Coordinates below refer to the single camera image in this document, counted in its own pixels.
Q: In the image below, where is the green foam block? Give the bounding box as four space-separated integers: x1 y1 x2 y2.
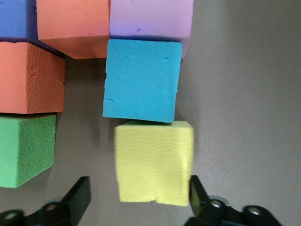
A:
0 114 57 188

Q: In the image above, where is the blue foam block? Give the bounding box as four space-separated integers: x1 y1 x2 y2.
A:
102 39 183 123

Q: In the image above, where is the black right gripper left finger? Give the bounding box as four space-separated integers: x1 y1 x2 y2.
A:
42 176 92 226

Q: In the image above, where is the orange foam block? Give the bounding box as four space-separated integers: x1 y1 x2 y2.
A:
0 41 66 115
36 0 111 59

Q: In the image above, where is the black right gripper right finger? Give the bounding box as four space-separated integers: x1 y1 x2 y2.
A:
183 175 238 226

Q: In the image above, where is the purple foam block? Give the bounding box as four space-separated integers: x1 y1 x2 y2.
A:
0 0 64 57

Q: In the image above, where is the yellow foam block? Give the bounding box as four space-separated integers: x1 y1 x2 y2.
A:
114 120 195 207

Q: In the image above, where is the pink foam block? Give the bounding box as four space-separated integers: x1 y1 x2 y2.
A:
109 0 195 59

